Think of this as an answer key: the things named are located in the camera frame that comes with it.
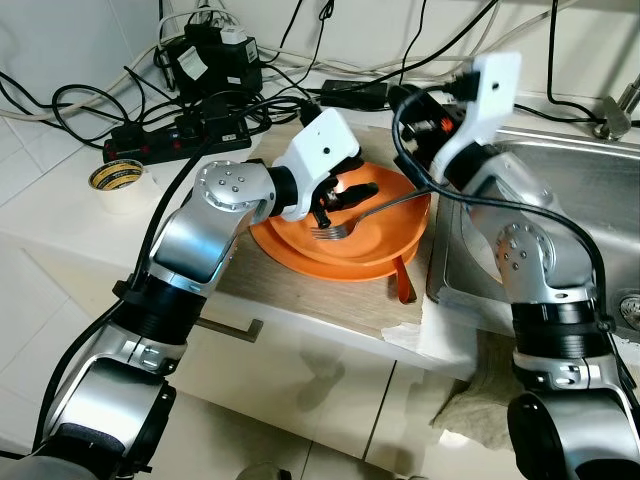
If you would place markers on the stainless steel sink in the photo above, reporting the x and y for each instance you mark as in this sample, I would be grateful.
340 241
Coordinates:
590 180

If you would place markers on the beige cloth counter mat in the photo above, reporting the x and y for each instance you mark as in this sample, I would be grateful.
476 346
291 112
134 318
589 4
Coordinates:
320 305

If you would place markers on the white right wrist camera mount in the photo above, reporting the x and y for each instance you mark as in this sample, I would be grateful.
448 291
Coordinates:
490 90

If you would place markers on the white paper sheet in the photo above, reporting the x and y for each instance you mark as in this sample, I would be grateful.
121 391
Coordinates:
440 335

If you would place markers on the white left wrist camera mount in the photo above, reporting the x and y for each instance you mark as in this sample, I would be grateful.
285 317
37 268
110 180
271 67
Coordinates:
320 150

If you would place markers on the cream cabinet door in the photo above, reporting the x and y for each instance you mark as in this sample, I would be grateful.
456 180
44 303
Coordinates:
420 420
300 385

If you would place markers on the orange plastic bowl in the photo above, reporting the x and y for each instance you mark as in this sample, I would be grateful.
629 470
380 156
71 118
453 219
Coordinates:
390 232

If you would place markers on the metal faucet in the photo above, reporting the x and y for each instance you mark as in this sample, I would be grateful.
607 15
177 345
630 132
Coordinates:
610 120

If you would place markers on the black power adapter brick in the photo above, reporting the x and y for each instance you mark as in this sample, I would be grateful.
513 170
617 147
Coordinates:
352 95

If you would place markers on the black battery charger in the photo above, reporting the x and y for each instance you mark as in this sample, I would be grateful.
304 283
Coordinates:
215 60

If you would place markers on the metal sink drain strainer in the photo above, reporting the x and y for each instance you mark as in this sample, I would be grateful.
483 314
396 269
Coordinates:
630 312

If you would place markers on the black power strip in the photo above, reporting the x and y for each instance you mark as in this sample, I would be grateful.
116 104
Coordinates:
170 142

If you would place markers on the beige hanging towel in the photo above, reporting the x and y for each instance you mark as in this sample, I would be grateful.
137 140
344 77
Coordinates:
480 400

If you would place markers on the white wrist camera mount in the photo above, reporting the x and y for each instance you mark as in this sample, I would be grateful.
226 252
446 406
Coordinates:
490 90
320 150

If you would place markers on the metal fork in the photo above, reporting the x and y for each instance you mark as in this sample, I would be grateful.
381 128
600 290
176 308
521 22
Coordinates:
330 231

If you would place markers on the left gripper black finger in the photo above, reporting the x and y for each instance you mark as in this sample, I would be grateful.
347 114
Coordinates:
360 191
324 214

